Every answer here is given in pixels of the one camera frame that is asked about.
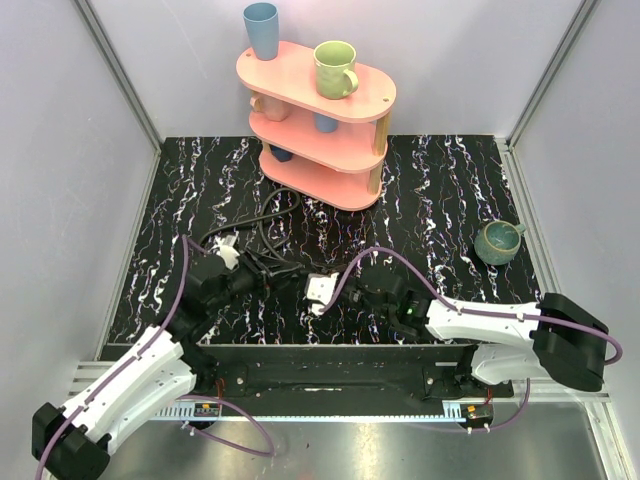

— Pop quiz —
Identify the dark blue cup lower shelf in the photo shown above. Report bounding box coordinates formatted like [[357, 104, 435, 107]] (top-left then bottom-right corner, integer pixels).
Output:
[[270, 145, 293, 163]]

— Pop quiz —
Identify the pink mug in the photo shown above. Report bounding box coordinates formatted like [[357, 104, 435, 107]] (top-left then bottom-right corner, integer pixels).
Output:
[[250, 92, 290, 122]]

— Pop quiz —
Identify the blue plastic tumbler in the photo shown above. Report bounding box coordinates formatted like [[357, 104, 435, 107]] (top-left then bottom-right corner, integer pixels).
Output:
[[243, 2, 279, 61]]

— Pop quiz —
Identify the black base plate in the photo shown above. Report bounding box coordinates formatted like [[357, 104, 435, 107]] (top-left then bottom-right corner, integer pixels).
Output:
[[196, 345, 514, 419]]

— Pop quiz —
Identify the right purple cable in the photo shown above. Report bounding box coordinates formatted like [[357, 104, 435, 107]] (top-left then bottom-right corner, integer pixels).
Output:
[[317, 247, 624, 364]]

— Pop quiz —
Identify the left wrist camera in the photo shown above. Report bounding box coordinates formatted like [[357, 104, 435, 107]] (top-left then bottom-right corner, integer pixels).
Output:
[[211, 234, 240, 271]]

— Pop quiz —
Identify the pink three-tier shelf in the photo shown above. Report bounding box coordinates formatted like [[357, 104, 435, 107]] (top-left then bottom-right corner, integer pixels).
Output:
[[236, 41, 396, 211]]

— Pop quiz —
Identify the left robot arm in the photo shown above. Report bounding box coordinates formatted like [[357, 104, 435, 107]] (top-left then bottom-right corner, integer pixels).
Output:
[[31, 252, 301, 479]]

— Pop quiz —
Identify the green mug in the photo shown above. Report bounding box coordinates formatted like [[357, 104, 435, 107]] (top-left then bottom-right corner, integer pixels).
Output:
[[313, 40, 359, 100]]

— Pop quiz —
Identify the black corrugated hose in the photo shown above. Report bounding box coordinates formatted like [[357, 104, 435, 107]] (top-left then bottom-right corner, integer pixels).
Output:
[[199, 187, 346, 279]]

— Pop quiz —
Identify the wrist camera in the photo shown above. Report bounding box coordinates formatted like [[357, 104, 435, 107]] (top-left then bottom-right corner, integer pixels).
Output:
[[211, 234, 240, 271], [304, 273, 339, 316]]

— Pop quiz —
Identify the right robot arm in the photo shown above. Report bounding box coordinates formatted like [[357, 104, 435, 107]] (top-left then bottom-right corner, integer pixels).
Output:
[[333, 267, 609, 397]]

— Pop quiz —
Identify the black marble mat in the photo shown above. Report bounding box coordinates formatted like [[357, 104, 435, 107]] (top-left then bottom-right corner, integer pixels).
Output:
[[119, 133, 556, 347]]

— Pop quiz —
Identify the blue cup middle shelf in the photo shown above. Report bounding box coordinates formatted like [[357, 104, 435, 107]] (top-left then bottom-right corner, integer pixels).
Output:
[[313, 113, 338, 133]]

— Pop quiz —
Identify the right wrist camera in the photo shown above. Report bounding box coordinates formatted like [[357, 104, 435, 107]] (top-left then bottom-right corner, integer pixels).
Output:
[[304, 273, 339, 316]]

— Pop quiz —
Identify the teal ceramic cup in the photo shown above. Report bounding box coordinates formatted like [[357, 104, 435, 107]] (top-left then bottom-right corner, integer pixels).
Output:
[[474, 220, 526, 266]]

